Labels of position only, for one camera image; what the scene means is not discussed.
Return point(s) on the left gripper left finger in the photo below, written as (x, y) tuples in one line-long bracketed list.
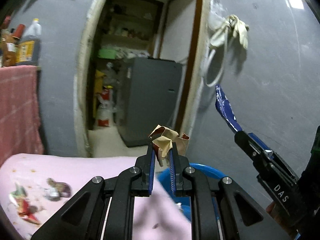
[(103, 208)]

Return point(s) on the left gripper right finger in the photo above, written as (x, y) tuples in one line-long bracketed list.
[(220, 208)]

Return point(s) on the tan paper wrapper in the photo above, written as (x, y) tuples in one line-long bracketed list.
[(163, 139)]

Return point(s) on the blue snack wrapper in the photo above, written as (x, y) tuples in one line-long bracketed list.
[(224, 108)]

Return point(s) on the crumpled foil trash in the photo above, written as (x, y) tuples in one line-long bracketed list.
[(56, 190)]

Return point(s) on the red green trash wrapper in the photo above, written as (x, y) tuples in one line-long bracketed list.
[(19, 198)]

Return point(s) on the pink table cloth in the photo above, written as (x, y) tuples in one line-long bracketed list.
[(155, 217)]

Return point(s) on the red white sack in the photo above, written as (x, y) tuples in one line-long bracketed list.
[(105, 110)]

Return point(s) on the red plaid cloth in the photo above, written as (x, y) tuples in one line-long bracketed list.
[(20, 118)]

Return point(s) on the grey washing machine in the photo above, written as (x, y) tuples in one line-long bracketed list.
[(146, 97)]

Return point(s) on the green plastic box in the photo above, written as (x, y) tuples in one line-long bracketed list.
[(105, 53)]

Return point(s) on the large oil jug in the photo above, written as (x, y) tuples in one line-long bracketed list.
[(29, 46)]

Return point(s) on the white hanging gloves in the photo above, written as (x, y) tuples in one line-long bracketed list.
[(223, 27)]

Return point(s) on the brown sauce bottle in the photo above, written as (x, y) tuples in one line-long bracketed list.
[(9, 45)]

